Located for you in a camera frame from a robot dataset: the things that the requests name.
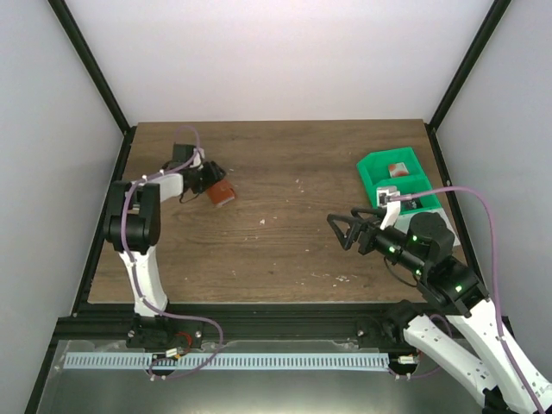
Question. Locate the red white card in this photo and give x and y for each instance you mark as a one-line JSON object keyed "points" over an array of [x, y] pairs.
{"points": [[398, 170]]}

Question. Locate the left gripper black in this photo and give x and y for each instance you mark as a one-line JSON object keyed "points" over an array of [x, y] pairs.
{"points": [[211, 175]]}

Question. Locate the green bin far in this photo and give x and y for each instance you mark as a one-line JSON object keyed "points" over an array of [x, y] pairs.
{"points": [[373, 168]]}

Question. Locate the white slotted cable duct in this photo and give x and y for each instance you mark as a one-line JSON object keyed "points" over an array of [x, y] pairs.
{"points": [[231, 361]]}

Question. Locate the right black frame post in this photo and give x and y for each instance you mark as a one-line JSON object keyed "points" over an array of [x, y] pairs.
{"points": [[477, 46]]}

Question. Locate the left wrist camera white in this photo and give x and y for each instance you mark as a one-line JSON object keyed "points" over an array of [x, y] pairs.
{"points": [[197, 159]]}

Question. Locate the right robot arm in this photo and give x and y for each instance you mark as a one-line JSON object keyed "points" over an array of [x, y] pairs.
{"points": [[495, 370]]}

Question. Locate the left black frame post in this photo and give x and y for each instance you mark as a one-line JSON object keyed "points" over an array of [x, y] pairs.
{"points": [[86, 56]]}

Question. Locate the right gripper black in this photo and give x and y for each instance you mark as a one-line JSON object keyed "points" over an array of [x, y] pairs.
{"points": [[362, 235]]}

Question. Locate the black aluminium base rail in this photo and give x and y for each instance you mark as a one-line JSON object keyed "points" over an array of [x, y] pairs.
{"points": [[368, 324]]}

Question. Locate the black frame post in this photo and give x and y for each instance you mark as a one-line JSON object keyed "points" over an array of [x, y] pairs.
{"points": [[86, 56], [477, 46]]}

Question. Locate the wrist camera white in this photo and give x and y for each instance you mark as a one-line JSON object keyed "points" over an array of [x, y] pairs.
{"points": [[197, 159], [386, 200]]}

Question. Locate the white bin near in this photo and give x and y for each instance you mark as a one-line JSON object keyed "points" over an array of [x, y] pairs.
{"points": [[403, 221]]}

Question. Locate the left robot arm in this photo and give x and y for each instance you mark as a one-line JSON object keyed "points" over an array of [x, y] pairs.
{"points": [[133, 224]]}

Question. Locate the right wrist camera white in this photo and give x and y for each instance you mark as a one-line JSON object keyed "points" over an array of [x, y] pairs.
{"points": [[386, 200]]}

